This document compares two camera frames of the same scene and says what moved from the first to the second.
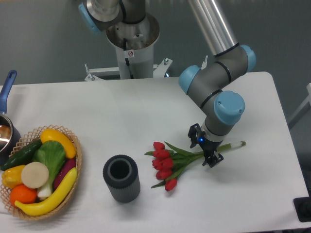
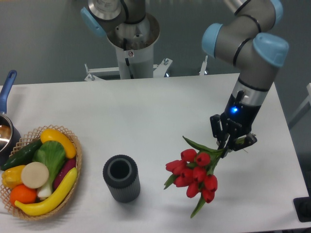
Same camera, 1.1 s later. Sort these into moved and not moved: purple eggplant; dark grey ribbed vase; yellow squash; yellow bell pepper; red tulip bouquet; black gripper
Moved: red tulip bouquet; black gripper
Not moved: dark grey ribbed vase; purple eggplant; yellow bell pepper; yellow squash
